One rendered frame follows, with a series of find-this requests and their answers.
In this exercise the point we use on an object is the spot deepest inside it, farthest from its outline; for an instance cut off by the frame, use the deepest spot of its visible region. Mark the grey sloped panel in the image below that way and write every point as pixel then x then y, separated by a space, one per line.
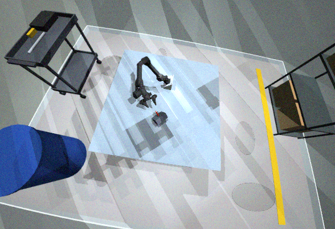
pixel 161 119

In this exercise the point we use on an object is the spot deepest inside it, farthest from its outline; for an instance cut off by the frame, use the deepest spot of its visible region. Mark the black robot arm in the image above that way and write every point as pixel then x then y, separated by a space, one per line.
pixel 139 84

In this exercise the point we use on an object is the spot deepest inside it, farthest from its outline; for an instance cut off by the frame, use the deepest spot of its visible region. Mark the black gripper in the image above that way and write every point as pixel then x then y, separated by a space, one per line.
pixel 146 98

